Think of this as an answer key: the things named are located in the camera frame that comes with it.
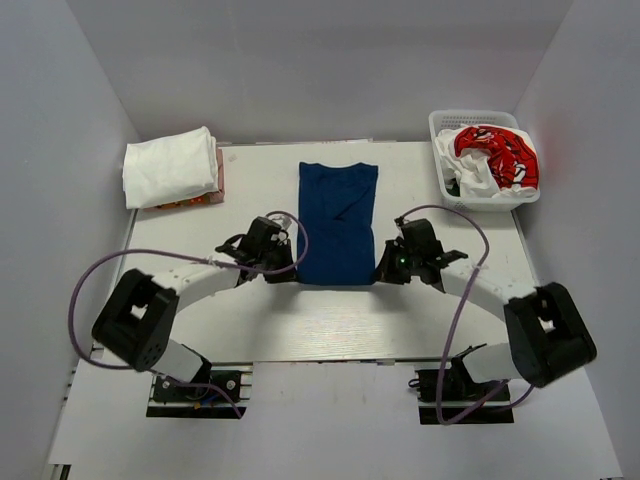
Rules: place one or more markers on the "white plastic basket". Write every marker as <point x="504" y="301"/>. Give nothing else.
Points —
<point x="440" y="120"/>

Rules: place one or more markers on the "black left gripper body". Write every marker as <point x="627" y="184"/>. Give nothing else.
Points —
<point x="278" y="257"/>

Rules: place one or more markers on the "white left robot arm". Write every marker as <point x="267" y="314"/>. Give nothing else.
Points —
<point x="136" y="322"/>

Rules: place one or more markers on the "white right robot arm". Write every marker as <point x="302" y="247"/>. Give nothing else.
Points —
<point x="547" y="337"/>

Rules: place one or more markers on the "folded white t-shirt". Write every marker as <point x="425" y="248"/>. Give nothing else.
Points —
<point x="170" y="169"/>

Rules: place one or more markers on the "blue Mickey t-shirt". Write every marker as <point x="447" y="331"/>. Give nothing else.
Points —
<point x="336" y="207"/>

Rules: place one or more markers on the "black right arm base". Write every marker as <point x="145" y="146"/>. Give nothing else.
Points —
<point x="456" y="398"/>

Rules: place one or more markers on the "folded pink t-shirt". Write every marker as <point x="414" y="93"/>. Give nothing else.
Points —
<point x="218" y="196"/>

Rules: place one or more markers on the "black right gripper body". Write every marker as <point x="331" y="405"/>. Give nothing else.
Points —
<point x="400" y="264"/>

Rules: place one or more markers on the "folded red patterned t-shirt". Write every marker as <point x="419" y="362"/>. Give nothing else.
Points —
<point x="196" y="201"/>

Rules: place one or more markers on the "white t-shirt with red print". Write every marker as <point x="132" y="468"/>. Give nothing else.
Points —
<point x="488" y="161"/>

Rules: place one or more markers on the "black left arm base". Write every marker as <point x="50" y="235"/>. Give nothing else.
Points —
<point x="226" y="396"/>

